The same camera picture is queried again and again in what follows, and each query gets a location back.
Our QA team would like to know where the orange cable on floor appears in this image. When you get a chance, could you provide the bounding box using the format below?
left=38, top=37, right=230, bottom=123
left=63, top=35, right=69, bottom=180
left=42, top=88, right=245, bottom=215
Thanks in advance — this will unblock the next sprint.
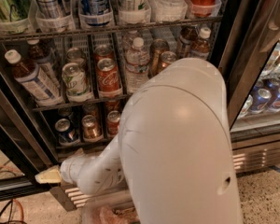
left=0, top=198, right=25, bottom=224

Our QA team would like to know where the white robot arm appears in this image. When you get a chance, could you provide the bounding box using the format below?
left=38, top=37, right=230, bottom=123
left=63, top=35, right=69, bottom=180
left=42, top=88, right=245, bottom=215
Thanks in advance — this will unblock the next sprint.
left=36, top=58, right=243, bottom=224

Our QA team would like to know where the water bottle middle shelf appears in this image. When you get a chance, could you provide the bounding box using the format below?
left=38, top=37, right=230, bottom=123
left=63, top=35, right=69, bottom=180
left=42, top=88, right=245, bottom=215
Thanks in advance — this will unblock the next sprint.
left=125, top=37, right=150, bottom=93

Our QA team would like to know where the red can bottom shelf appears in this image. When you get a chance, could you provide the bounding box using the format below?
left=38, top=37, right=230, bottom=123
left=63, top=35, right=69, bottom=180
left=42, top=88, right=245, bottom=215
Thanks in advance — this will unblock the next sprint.
left=107, top=110, right=121, bottom=136

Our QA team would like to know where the tea bottle left rear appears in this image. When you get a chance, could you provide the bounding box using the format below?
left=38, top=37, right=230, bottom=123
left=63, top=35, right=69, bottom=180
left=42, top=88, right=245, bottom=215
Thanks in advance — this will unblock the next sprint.
left=27, top=39, right=60, bottom=88

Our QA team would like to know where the tea bottle left front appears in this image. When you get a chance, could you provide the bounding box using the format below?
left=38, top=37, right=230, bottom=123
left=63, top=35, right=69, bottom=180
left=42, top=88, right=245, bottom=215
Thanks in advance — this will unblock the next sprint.
left=5, top=49, right=63, bottom=106

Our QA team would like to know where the steel fridge ventilation grille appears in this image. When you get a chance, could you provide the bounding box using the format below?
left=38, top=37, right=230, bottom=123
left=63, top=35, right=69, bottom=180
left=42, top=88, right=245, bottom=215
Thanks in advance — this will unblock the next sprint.
left=49, top=134, right=280, bottom=211

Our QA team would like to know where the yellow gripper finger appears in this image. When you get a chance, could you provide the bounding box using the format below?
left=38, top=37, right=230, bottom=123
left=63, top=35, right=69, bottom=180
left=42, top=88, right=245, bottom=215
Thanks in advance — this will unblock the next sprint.
left=35, top=166, right=62, bottom=184

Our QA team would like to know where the red coca-cola can front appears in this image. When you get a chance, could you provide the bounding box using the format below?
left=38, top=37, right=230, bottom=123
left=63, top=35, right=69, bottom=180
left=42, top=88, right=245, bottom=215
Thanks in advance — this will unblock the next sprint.
left=96, top=58, right=122, bottom=98

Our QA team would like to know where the right fridge glass door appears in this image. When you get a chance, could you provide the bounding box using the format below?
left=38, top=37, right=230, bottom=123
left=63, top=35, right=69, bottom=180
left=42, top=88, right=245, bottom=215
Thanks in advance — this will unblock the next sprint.
left=221, top=0, right=280, bottom=143

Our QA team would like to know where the gold can bottom shelf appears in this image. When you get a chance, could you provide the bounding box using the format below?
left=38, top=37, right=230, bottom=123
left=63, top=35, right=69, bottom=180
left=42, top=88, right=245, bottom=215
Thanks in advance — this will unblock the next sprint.
left=82, top=115, right=102, bottom=141

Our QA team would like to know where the tea bottle right front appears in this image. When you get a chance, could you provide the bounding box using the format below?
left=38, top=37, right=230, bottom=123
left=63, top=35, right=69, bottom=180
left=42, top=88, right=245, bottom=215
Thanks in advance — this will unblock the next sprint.
left=189, top=27, right=211, bottom=60

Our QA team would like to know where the open fridge glass door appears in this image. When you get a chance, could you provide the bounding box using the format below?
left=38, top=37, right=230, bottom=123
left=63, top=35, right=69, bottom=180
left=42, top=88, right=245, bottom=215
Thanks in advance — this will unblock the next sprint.
left=0, top=90, right=50, bottom=202

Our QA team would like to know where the green 7up can front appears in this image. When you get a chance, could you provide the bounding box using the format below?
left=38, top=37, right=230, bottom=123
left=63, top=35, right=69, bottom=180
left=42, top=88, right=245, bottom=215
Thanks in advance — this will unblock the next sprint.
left=62, top=63, right=93, bottom=103

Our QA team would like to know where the tea bottle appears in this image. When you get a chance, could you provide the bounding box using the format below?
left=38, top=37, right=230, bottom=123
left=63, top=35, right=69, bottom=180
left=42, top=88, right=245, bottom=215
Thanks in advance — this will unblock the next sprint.
left=189, top=27, right=211, bottom=60
left=27, top=39, right=60, bottom=88
left=5, top=49, right=63, bottom=106

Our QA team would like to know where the blue pepsi can front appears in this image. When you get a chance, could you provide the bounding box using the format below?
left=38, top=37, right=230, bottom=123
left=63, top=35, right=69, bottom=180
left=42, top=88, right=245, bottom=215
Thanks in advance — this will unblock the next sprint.
left=55, top=119, right=78, bottom=146

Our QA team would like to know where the clear plastic food container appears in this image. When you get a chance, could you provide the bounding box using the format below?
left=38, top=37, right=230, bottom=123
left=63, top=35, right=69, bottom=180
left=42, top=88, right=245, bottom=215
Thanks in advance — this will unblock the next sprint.
left=82, top=190, right=140, bottom=224

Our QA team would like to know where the gold can middle front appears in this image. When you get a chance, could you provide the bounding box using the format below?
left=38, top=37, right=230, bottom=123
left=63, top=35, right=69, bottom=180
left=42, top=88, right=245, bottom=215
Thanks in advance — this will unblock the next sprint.
left=157, top=51, right=176, bottom=73

